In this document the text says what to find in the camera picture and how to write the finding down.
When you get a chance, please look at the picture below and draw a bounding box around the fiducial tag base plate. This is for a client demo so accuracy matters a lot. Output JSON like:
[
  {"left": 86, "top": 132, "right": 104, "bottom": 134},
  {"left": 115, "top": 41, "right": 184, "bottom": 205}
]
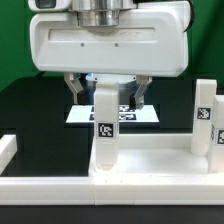
[{"left": 66, "top": 105, "right": 159, "bottom": 124}]

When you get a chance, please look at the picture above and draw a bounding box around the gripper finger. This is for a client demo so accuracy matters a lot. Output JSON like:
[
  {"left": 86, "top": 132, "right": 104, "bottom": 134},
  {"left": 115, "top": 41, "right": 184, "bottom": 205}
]
[
  {"left": 64, "top": 73, "right": 88, "bottom": 105},
  {"left": 129, "top": 76, "right": 152, "bottom": 110}
]

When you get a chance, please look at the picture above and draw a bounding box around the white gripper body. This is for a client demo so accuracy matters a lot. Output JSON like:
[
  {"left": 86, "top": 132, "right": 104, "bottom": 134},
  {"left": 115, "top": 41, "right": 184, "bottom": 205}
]
[{"left": 28, "top": 1, "right": 189, "bottom": 77}]

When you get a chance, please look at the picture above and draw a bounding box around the white U-shaped border fence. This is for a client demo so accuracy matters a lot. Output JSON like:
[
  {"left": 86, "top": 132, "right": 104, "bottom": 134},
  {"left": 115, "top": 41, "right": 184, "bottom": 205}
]
[{"left": 0, "top": 135, "right": 224, "bottom": 205}]

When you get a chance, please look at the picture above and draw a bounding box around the white desk top tray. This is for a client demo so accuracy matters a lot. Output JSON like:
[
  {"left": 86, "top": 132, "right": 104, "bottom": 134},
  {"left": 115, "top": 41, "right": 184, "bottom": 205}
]
[{"left": 87, "top": 133, "right": 224, "bottom": 178}]

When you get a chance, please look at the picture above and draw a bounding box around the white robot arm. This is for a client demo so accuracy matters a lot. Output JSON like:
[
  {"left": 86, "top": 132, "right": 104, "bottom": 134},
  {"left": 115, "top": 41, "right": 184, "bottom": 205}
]
[{"left": 28, "top": 0, "right": 191, "bottom": 109}]

